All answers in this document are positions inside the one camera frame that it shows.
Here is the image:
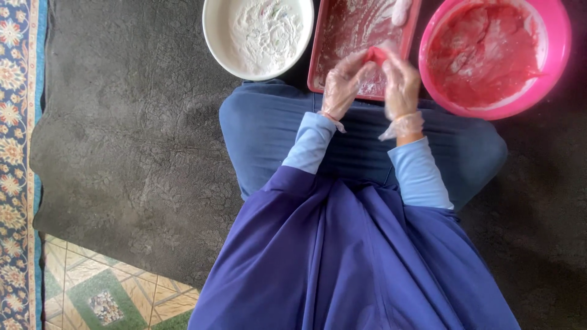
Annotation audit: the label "flour-coated dough piece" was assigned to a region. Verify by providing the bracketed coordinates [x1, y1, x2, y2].
[391, 0, 414, 27]

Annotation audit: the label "person's right hand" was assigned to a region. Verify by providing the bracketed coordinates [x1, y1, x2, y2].
[379, 48, 423, 122]

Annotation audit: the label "blue floral patterned rug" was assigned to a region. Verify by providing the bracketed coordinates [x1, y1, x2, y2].
[0, 0, 48, 330]

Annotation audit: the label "white bowl of flour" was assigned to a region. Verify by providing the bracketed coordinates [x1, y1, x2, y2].
[202, 0, 315, 82]

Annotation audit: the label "pink plastic bowl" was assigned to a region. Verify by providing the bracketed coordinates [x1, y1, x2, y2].
[418, 0, 572, 121]

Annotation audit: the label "red dough piece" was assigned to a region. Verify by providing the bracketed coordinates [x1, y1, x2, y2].
[364, 46, 389, 66]

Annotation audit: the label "dark grey embossed mat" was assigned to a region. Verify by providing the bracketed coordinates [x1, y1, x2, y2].
[29, 0, 587, 330]

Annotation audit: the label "red rectangular tray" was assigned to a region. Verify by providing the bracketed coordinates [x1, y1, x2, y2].
[307, 0, 423, 102]

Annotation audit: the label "person's purple garment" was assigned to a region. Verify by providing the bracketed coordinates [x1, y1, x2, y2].
[187, 165, 522, 330]

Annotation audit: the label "person's left hand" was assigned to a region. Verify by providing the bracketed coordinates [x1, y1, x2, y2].
[319, 49, 378, 122]

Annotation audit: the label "red dough batter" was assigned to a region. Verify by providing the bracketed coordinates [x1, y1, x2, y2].
[426, 2, 542, 109]

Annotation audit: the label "person's blue trousers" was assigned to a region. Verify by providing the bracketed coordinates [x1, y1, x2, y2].
[219, 79, 509, 212]

